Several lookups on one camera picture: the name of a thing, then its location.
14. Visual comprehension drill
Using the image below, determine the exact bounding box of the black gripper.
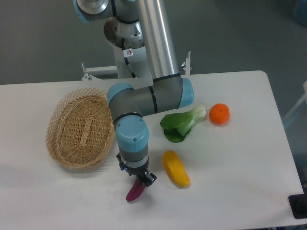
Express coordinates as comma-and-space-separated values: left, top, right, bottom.
116, 154, 157, 187

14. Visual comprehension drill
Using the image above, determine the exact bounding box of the purple sweet potato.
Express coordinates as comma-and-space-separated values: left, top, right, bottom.
126, 178, 147, 202

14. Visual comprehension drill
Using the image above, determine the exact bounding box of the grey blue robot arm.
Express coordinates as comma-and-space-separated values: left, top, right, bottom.
73, 0, 194, 186

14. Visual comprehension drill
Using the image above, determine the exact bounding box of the green bok choy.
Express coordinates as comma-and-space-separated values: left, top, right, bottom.
160, 105, 207, 143

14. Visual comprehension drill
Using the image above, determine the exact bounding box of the woven wicker basket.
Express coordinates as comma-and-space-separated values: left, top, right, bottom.
46, 88, 115, 170

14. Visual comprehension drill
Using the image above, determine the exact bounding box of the orange tangerine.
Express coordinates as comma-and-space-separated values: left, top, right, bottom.
209, 103, 230, 125

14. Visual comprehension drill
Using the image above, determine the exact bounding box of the black device at table edge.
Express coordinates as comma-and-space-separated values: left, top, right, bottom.
288, 194, 307, 219

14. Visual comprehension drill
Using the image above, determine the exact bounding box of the white metal base frame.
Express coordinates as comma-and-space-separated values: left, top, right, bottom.
81, 51, 192, 81

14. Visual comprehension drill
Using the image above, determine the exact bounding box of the black cable on pedestal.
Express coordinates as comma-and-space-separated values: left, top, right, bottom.
121, 37, 137, 79

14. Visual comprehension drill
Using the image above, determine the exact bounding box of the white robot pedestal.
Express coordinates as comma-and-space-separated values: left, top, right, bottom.
104, 17, 151, 78

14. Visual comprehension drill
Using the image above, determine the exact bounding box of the white frame at right edge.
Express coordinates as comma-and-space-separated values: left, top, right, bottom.
282, 81, 307, 129

